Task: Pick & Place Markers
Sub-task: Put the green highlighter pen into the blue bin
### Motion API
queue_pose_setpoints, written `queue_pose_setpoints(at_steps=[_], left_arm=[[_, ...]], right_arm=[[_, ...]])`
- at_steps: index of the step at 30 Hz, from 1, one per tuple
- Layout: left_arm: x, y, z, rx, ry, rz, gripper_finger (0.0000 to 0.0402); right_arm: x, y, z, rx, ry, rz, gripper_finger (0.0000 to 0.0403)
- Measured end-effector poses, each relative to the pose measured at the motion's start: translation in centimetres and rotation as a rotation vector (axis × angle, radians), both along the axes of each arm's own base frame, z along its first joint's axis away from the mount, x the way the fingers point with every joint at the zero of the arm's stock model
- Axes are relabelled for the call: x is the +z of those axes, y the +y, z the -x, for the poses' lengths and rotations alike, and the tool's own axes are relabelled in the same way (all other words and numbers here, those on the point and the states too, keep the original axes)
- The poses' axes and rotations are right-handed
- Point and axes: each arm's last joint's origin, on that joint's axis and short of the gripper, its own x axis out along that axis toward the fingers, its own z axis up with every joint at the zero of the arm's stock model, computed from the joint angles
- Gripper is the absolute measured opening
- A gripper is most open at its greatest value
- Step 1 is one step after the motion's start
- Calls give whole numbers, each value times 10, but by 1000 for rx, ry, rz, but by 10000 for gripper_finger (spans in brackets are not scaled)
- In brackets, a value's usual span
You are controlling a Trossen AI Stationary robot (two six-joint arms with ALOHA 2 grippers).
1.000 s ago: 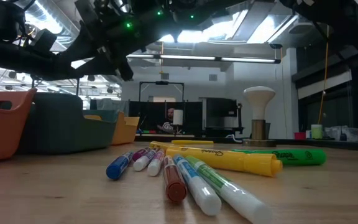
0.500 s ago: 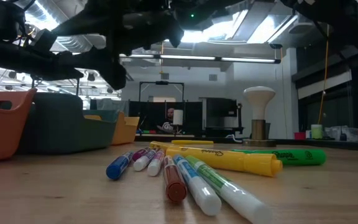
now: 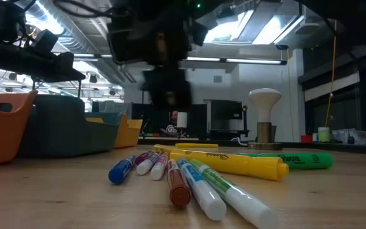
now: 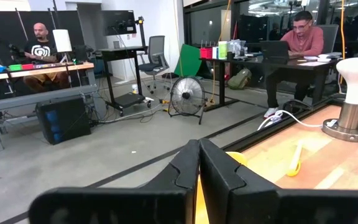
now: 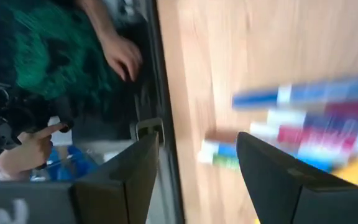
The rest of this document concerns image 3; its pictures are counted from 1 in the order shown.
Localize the yellow Sharpie highlighter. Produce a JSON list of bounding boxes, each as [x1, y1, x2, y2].
[[168, 149, 290, 183]]

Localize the person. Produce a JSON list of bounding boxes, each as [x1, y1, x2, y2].
[[160, 110, 187, 137]]

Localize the white cylindrical lamp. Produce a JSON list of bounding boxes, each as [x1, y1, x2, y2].
[[175, 111, 189, 138]]

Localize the green Sharpie highlighter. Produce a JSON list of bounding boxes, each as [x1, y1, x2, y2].
[[235, 151, 335, 170]]

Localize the white lamp cable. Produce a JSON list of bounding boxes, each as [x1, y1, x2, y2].
[[230, 137, 250, 147]]

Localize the light green cup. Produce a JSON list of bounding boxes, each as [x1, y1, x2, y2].
[[317, 127, 331, 143]]

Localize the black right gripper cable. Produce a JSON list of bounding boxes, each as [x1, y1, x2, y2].
[[52, 0, 116, 19]]

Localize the white marker light blue cap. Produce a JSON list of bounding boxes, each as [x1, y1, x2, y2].
[[177, 158, 227, 222]]

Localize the long LED light bar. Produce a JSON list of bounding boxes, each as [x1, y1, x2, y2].
[[73, 53, 288, 66]]

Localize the clear plastic bags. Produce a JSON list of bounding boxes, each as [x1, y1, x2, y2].
[[330, 128, 366, 146]]

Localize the white marker purple label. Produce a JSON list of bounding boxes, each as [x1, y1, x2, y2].
[[135, 151, 162, 176]]

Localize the black aluminium table frame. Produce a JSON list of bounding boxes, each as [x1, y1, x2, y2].
[[137, 136, 366, 156]]

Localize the magenta marker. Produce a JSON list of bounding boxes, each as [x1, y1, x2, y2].
[[134, 150, 154, 165]]

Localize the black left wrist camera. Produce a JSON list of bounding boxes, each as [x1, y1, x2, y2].
[[30, 29, 59, 53]]

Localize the dark green plastic bin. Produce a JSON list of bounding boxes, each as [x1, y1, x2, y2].
[[17, 94, 122, 159]]

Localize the white mushroom lamp brass base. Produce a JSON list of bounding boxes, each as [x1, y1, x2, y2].
[[248, 88, 283, 151]]

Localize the black cabinet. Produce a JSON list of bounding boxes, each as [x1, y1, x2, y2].
[[208, 99, 250, 141]]

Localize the yellow plastic bin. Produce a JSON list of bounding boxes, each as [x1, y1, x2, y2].
[[86, 114, 144, 149]]

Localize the black partition screen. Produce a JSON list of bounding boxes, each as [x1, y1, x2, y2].
[[131, 102, 208, 139]]

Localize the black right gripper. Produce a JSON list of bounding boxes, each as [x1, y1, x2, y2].
[[106, 0, 210, 111]]

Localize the thin yellow highlighter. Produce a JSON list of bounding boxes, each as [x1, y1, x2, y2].
[[174, 142, 219, 149]]

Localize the orange plastic bin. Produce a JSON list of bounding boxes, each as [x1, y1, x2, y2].
[[0, 90, 39, 167]]

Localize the yellow hanging cable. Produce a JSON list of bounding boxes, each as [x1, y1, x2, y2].
[[324, 18, 338, 128]]

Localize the white marker pink label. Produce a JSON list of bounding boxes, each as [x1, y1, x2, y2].
[[150, 152, 170, 181]]

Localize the white marker green cap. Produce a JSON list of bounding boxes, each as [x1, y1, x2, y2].
[[189, 158, 280, 229]]

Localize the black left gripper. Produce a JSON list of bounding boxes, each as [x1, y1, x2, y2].
[[0, 42, 86, 83]]

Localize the brown marker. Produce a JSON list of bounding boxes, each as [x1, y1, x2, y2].
[[166, 158, 193, 208]]

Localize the dark blue marker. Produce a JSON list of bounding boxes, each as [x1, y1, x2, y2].
[[107, 155, 139, 185]]

